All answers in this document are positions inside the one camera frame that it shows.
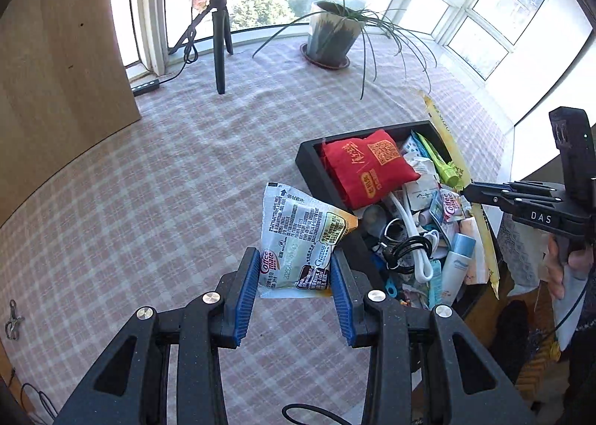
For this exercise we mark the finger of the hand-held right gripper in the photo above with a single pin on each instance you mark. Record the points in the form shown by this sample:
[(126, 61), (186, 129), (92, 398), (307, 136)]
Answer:
[(521, 186), (484, 198)]

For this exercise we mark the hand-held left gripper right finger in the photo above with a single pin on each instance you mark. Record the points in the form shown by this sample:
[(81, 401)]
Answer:
[(342, 299)]

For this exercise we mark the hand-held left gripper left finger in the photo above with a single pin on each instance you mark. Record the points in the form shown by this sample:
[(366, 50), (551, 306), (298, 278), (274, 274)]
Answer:
[(244, 299)]

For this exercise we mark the red white creamer packet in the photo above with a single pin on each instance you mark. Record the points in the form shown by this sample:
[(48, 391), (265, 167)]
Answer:
[(450, 208), (298, 229)]

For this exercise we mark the green tube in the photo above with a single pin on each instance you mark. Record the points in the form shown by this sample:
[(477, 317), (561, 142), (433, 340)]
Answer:
[(444, 169)]

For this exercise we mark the white blue tube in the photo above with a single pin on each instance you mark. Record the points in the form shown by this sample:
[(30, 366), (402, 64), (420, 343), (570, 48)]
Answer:
[(456, 262)]

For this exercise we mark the long yellow sachet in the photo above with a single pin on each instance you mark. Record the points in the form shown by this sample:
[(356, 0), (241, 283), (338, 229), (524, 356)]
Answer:
[(442, 127)]

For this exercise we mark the black tray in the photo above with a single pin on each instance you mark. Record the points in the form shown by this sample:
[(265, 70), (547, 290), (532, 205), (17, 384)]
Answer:
[(316, 164)]

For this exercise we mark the person's right hand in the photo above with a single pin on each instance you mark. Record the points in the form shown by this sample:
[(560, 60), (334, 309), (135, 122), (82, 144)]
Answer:
[(554, 271)]

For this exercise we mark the white lace cloth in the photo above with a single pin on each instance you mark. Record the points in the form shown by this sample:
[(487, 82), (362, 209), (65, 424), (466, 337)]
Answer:
[(521, 248)]

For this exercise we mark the white sachet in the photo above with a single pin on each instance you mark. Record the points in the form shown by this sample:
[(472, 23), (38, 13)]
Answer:
[(419, 194)]

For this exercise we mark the red cloth pouch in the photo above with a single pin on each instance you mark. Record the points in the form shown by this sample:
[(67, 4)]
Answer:
[(372, 164)]

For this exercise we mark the dark red plant saucer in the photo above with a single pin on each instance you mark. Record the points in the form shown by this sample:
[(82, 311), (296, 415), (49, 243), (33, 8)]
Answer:
[(326, 64)]

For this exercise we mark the potted grass plant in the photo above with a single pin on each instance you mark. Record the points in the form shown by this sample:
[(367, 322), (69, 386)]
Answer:
[(333, 31)]

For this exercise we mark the silver metal carabiner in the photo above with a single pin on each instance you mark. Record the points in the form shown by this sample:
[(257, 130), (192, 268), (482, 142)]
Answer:
[(14, 320)]

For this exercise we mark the light wooden back board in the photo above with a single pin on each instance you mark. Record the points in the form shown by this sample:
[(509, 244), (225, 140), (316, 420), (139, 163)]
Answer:
[(56, 80)]

